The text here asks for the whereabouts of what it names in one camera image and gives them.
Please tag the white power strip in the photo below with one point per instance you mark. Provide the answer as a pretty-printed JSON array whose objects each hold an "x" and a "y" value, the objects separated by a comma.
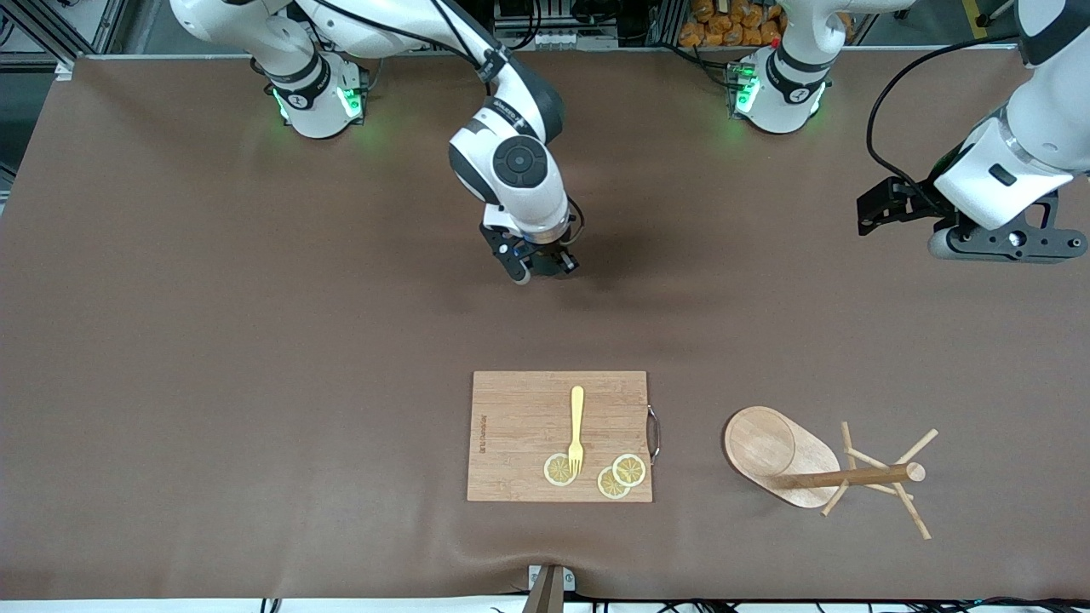
[{"x": 375, "y": 25}]

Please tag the wooden mug tree rack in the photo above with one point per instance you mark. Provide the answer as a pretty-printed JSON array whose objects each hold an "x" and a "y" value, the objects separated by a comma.
[{"x": 762, "y": 447}]

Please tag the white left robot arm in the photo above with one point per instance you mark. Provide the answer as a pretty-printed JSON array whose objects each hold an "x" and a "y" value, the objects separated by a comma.
[{"x": 1009, "y": 166}]

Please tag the yellow plastic fork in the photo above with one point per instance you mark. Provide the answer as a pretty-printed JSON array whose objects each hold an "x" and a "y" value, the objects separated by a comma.
[{"x": 577, "y": 417}]

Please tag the aluminium camera post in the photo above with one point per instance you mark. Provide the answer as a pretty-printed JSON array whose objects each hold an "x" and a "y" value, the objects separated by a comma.
[{"x": 547, "y": 589}]

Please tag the bamboo cutting board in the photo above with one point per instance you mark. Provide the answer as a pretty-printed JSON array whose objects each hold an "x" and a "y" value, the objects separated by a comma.
[{"x": 519, "y": 434}]

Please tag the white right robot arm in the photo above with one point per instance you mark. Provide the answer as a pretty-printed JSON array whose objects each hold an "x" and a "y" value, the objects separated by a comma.
[{"x": 519, "y": 162}]

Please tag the bag of orange fruit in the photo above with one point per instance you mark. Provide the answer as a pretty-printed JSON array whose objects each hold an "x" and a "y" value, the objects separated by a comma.
[{"x": 724, "y": 25}]

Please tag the grey equipment box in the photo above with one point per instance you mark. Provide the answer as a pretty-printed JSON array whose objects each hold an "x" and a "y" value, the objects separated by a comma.
[{"x": 553, "y": 38}]

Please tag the teal mug with yellow inside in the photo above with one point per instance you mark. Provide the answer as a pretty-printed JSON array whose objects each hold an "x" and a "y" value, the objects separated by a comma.
[{"x": 569, "y": 266}]

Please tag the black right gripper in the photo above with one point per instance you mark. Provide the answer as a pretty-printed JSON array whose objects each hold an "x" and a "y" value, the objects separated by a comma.
[{"x": 546, "y": 255}]

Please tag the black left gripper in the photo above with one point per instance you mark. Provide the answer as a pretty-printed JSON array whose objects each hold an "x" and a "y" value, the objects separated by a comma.
[{"x": 920, "y": 203}]

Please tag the lemon slice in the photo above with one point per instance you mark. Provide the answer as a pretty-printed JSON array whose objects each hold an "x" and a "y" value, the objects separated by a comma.
[
  {"x": 555, "y": 471},
  {"x": 608, "y": 487},
  {"x": 631, "y": 469}
]

